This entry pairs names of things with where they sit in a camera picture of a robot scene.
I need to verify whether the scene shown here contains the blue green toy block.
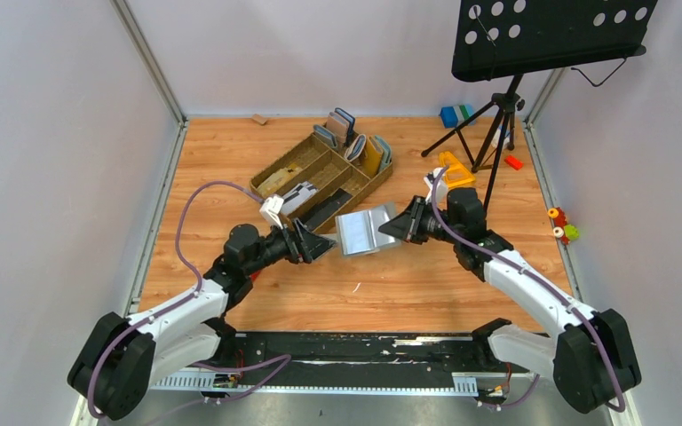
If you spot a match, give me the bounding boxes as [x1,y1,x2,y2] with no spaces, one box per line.
[439,104,475,129]

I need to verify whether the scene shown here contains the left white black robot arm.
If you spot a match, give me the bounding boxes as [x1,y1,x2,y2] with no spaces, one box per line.
[67,220,337,421]

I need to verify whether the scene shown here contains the blue tan card holder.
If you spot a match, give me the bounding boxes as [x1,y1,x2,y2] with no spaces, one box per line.
[324,107,356,147]

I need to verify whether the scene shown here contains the small red toy brick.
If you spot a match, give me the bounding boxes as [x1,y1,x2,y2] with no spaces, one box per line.
[504,155,524,170]

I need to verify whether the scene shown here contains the small cardboard scrap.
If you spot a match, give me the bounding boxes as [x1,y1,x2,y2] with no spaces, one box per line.
[251,114,269,126]

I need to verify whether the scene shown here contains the tan card in basket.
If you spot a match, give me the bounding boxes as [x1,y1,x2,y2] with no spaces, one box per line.
[257,164,303,198]

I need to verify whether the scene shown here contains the black white cards stack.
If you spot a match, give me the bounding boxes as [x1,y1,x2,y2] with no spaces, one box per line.
[280,181,318,216]

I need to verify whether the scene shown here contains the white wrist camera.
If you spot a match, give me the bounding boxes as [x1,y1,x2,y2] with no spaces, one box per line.
[259,194,284,228]
[424,167,448,204]

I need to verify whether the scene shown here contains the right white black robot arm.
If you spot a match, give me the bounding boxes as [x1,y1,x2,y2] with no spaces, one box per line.
[378,188,642,414]

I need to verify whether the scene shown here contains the woven divided basket tray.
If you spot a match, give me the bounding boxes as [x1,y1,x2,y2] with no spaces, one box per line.
[250,134,393,233]

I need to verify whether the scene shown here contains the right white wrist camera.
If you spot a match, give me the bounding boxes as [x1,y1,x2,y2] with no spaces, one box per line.
[424,167,448,204]

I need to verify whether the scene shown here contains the yellow card holder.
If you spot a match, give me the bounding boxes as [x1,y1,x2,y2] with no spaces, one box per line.
[361,135,385,178]

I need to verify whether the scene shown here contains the red green toy figure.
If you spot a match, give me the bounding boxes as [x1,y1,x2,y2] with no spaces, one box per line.
[547,207,580,245]

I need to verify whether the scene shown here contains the yellow triangular toy block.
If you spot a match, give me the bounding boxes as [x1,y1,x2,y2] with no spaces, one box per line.
[438,151,476,189]

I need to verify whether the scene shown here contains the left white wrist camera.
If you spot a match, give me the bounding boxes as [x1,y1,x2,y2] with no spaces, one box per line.
[259,194,284,228]

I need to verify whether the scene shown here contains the black music stand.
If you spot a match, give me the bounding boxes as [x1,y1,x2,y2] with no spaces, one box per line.
[420,0,660,221]

